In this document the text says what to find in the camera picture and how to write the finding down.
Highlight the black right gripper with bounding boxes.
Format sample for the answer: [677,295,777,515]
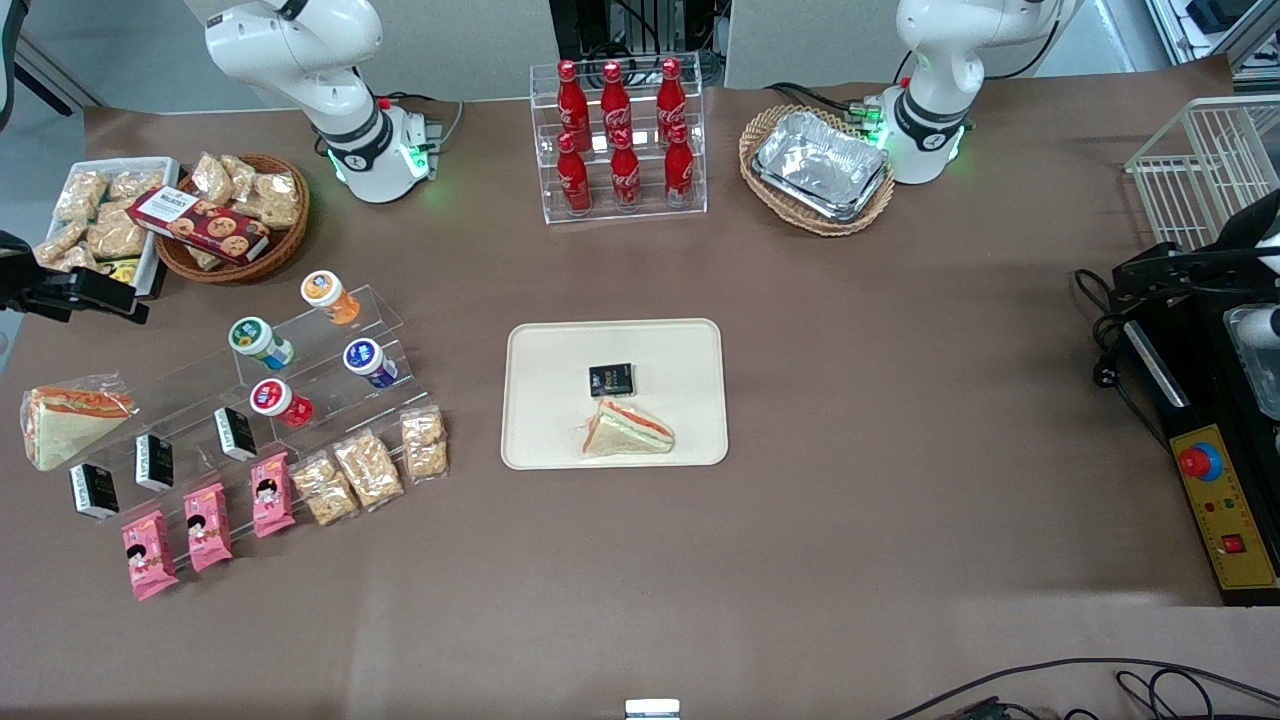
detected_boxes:
[0,230,151,325]

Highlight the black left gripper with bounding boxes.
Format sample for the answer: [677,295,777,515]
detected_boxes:
[1112,190,1280,301]

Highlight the green gum bottle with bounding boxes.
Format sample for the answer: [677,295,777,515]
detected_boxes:
[228,316,296,369]

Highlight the red gum bottle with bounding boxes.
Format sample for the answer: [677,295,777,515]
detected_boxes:
[250,378,314,429]

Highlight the orange gum bottle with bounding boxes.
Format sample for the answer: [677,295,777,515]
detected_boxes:
[301,270,361,326]

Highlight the blue gum bottle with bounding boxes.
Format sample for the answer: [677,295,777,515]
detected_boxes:
[343,338,399,389]

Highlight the aluminium foil tray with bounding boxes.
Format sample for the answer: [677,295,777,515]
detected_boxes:
[750,110,891,223]

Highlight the beige plastic tray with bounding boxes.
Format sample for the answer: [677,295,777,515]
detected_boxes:
[500,318,728,471]

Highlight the white rectangular plastic bin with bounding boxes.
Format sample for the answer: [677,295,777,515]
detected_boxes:
[45,157,181,299]

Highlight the red cookie box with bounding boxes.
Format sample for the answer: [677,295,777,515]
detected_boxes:
[127,186,271,266]

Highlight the black sealing machine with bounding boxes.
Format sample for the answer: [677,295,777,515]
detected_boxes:
[1120,290,1280,608]

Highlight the wrapped triangle sandwich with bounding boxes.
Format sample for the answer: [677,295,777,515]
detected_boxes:
[20,375,136,471]
[580,397,676,459]

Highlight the dark brown wicker basket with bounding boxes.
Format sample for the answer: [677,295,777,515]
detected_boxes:
[155,153,311,286]

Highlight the pink snack packet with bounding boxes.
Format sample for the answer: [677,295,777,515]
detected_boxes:
[121,508,181,601]
[250,451,297,539]
[183,482,234,573]

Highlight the clear acrylic step stand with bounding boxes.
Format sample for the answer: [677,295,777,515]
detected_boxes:
[130,285,441,486]

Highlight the brown table cover sheet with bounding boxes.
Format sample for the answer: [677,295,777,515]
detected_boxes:
[0,55,1280,720]

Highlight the light tan wicker basket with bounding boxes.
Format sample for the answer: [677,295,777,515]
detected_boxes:
[739,105,896,237]

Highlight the red cola bottle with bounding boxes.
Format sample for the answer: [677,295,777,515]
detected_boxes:
[600,60,633,146]
[656,57,689,141]
[556,60,593,151]
[556,132,593,216]
[664,123,696,206]
[610,130,643,211]

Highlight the clear acrylic bottle rack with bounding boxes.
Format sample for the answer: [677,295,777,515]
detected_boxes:
[530,52,708,225]

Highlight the black equipment rack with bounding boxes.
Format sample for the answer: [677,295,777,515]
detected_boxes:
[550,0,726,89]

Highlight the black power cable with plug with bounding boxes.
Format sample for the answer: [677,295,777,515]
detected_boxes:
[1075,265,1171,451]

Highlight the white wire basket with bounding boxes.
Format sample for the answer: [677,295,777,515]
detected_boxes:
[1125,95,1280,251]

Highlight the metal shelf frame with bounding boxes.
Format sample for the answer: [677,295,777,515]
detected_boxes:
[1145,0,1280,96]

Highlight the black arm base cable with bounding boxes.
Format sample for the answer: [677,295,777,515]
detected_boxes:
[765,80,886,136]

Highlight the grey arm base cable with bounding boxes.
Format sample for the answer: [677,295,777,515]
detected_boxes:
[380,92,466,156]

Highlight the black floor cables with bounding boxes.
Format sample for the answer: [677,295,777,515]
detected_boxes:
[885,657,1280,720]

